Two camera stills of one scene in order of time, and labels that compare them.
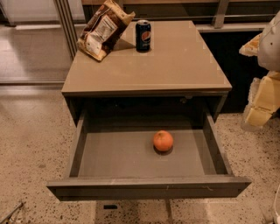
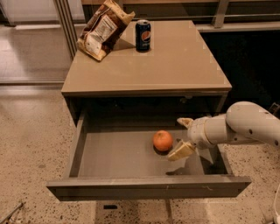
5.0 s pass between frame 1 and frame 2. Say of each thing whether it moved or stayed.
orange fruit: stayed
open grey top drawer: stayed
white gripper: moved
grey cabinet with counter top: stayed
